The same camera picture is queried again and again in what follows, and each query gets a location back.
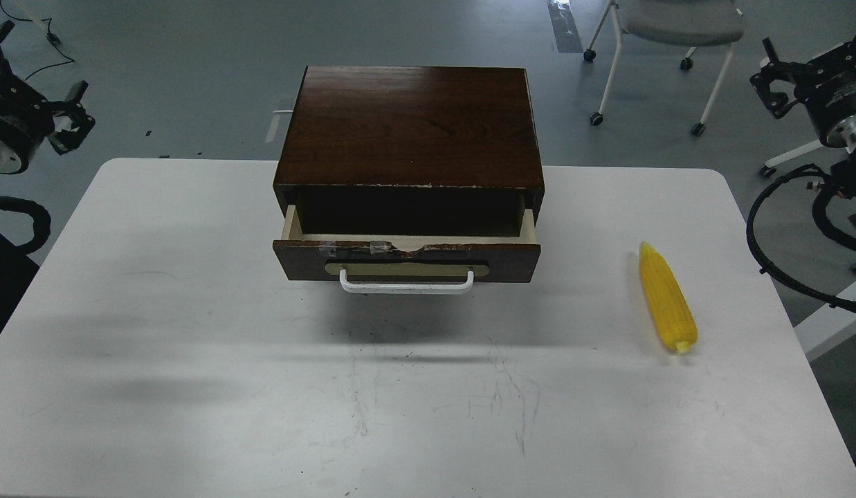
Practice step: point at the white table leg base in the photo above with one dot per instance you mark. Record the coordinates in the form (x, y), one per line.
(824, 330)

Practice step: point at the yellow corn cob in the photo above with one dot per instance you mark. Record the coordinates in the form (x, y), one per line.
(674, 323)

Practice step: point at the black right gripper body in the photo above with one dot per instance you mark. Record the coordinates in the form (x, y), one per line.
(829, 94)

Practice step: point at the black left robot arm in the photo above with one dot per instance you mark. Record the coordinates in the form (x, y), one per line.
(12, 163)

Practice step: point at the grey office chair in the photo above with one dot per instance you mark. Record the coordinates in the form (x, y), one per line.
(691, 24)

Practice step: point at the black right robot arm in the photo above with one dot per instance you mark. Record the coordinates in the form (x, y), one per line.
(842, 137)

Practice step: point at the dark brown wooden cabinet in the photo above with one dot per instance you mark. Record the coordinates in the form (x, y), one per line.
(411, 150)

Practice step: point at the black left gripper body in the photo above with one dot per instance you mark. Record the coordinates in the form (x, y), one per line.
(24, 124)

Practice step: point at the wooden drawer with white handle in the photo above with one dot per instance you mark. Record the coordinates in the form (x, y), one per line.
(407, 265)

